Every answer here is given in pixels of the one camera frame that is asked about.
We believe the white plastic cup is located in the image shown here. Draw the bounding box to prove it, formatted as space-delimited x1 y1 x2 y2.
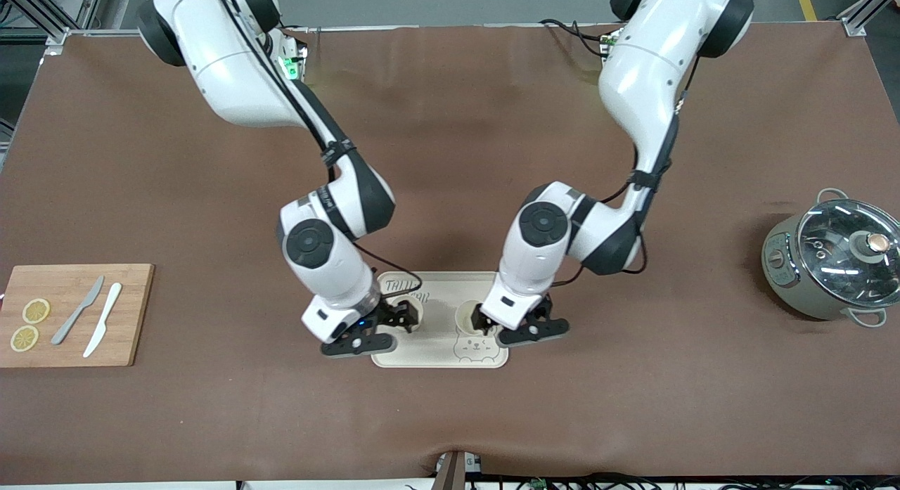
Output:
390 295 425 334
455 300 493 334

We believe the beige bear print tray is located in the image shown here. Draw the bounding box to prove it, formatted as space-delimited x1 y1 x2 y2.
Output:
371 271 509 369

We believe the brown table mat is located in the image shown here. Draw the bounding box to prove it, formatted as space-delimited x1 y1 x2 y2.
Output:
0 22 900 485

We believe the bamboo cutting board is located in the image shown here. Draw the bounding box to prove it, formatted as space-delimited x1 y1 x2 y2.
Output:
0 264 155 368

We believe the white plastic knife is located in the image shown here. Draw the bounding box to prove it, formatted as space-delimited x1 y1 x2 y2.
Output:
83 283 122 359

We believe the grey plastic knife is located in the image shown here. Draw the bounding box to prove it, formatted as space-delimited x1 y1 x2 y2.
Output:
51 276 105 346

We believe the grey electric cooking pot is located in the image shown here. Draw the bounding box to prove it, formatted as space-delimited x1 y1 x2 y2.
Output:
761 188 900 328

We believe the glass pot lid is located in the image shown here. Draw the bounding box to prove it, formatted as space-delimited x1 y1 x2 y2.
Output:
798 198 900 307

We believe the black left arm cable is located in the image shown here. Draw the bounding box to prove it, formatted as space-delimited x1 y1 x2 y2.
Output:
548 54 700 288

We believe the grey camera stand bracket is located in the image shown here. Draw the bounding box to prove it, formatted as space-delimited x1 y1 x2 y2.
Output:
435 449 482 490

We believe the black left base cable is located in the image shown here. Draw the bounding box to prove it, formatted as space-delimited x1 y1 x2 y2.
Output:
539 18 612 58

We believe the aluminium frame with black struts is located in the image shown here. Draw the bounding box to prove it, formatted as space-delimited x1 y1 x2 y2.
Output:
0 0 106 44

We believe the short aluminium frame profile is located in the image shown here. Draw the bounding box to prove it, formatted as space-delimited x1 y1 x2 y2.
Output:
837 0 900 37

